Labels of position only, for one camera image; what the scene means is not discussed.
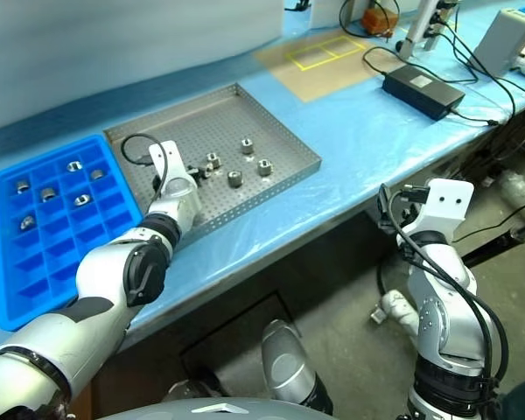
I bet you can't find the black power adapter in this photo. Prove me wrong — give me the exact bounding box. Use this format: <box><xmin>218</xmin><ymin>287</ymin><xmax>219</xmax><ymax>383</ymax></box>
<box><xmin>381</xmin><ymin>65</ymin><xmax>466</xmax><ymax>122</ymax></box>

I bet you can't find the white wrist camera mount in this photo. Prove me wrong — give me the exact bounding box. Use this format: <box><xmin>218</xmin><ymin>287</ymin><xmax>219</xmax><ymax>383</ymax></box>
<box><xmin>148</xmin><ymin>140</ymin><xmax>190</xmax><ymax>190</ymax></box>
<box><xmin>413</xmin><ymin>178</ymin><xmax>476</xmax><ymax>242</ymax></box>

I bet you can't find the black adapter output cable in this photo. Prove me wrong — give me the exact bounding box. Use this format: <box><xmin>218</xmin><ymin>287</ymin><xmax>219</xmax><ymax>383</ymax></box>
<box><xmin>450</xmin><ymin>107</ymin><xmax>498</xmax><ymax>128</ymax></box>

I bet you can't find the brown mat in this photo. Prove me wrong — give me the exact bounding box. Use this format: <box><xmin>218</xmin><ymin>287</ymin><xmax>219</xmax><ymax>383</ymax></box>
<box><xmin>252</xmin><ymin>29</ymin><xmax>404</xmax><ymax>104</ymax></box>

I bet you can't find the black adapter input cable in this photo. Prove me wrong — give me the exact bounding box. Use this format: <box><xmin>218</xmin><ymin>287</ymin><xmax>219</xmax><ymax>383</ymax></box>
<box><xmin>361</xmin><ymin>45</ymin><xmax>406</xmax><ymax>79</ymax></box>

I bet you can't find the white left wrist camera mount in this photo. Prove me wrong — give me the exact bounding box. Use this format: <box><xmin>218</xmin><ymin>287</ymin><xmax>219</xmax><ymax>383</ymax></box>
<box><xmin>148</xmin><ymin>140</ymin><xmax>190</xmax><ymax>190</ymax></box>

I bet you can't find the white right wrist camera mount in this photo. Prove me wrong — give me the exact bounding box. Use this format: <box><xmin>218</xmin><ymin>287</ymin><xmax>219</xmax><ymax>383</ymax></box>
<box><xmin>413</xmin><ymin>178</ymin><xmax>476</xmax><ymax>242</ymax></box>

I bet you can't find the pale grey rounded object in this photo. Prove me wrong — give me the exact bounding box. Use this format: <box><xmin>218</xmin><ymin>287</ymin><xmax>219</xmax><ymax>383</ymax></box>
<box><xmin>368</xmin><ymin>290</ymin><xmax>422</xmax><ymax>339</ymax></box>

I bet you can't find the plain grey metal box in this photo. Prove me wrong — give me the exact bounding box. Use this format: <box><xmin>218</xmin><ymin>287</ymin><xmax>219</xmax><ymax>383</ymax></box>
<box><xmin>471</xmin><ymin>7</ymin><xmax>525</xmax><ymax>78</ymax></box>

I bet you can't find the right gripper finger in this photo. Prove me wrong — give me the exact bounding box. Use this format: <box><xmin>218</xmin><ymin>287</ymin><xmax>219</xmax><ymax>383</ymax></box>
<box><xmin>377</xmin><ymin>184</ymin><xmax>393</xmax><ymax>227</ymax></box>

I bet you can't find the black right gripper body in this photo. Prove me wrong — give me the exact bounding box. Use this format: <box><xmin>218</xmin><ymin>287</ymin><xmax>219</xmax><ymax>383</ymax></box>
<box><xmin>392</xmin><ymin>201</ymin><xmax>421</xmax><ymax>235</ymax></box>

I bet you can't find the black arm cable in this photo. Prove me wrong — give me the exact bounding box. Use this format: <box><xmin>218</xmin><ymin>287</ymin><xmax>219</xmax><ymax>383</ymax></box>
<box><xmin>121</xmin><ymin>133</ymin><xmax>164</xmax><ymax>207</ymax></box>
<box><xmin>375</xmin><ymin>183</ymin><xmax>511</xmax><ymax>420</ymax></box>

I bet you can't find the blue plastic table cover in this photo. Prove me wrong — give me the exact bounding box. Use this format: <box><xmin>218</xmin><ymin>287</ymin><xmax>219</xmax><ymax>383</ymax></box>
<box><xmin>0</xmin><ymin>0</ymin><xmax>525</xmax><ymax>347</ymax></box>

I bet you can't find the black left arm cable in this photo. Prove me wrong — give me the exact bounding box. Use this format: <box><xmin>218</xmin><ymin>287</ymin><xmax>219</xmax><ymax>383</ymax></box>
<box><xmin>121</xmin><ymin>133</ymin><xmax>164</xmax><ymax>207</ymax></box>

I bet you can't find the orange block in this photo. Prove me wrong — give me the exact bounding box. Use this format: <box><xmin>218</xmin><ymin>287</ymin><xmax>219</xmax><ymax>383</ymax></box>
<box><xmin>360</xmin><ymin>7</ymin><xmax>398</xmax><ymax>35</ymax></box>

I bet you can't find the white foam backdrop board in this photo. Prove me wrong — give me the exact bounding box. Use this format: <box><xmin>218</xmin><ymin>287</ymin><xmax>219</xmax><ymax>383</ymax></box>
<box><xmin>0</xmin><ymin>0</ymin><xmax>286</xmax><ymax>135</ymax></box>

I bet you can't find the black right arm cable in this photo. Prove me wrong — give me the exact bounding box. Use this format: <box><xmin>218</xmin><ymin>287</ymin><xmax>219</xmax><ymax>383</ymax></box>
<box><xmin>375</xmin><ymin>183</ymin><xmax>511</xmax><ymax>420</ymax></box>

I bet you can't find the grey robot torso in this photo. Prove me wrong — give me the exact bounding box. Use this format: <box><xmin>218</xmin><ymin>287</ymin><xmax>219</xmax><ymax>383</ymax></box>
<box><xmin>91</xmin><ymin>395</ymin><xmax>290</xmax><ymax>420</ymax></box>

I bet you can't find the grey wrapped cylinder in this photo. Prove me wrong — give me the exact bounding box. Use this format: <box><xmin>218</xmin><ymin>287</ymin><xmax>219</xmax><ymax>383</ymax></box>
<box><xmin>497</xmin><ymin>169</ymin><xmax>525</xmax><ymax>225</ymax></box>

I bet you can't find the grey robot left leg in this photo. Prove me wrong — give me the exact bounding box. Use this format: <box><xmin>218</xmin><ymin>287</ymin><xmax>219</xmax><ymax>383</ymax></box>
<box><xmin>165</xmin><ymin>378</ymin><xmax>225</xmax><ymax>400</ymax></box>

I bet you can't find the grey robot leg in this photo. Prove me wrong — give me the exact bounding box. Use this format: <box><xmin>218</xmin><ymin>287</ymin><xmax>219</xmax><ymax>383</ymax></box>
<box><xmin>165</xmin><ymin>378</ymin><xmax>225</xmax><ymax>400</ymax></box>
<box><xmin>260</xmin><ymin>318</ymin><xmax>334</xmax><ymax>417</ymax></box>

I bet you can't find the grey robot right leg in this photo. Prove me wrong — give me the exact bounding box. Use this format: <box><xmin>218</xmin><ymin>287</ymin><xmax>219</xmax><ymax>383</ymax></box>
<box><xmin>260</xmin><ymin>318</ymin><xmax>334</xmax><ymax>417</ymax></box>

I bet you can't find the blue compartment tray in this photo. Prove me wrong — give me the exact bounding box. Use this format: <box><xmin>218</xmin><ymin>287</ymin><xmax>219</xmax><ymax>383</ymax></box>
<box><xmin>0</xmin><ymin>134</ymin><xmax>144</xmax><ymax>333</ymax></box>

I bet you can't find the white upright stand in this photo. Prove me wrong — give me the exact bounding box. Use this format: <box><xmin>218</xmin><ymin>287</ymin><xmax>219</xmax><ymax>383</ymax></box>
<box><xmin>395</xmin><ymin>0</ymin><xmax>459</xmax><ymax>59</ymax></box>

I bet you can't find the perforated steel tray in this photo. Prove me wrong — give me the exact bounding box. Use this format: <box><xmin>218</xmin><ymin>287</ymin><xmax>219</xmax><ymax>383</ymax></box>
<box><xmin>102</xmin><ymin>82</ymin><xmax>324</xmax><ymax>235</ymax></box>

